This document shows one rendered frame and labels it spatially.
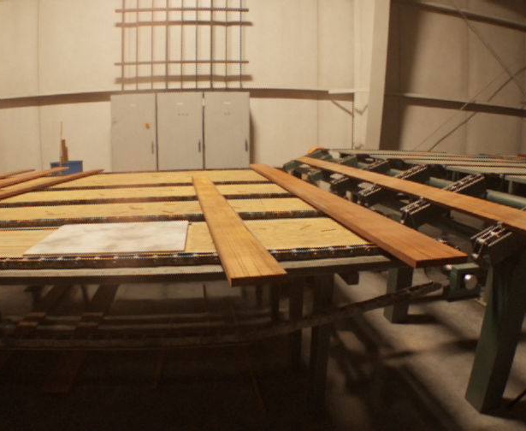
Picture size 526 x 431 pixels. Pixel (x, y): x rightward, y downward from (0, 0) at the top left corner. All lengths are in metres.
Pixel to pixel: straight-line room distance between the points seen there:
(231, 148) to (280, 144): 1.16
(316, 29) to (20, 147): 6.26
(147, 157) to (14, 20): 3.92
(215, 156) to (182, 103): 1.11
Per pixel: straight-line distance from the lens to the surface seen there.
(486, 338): 1.88
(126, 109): 6.78
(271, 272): 0.99
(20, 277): 1.35
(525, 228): 1.61
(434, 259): 1.19
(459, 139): 9.22
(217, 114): 6.64
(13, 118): 8.19
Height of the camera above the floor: 1.23
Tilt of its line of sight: 12 degrees down
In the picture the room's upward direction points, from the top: straight up
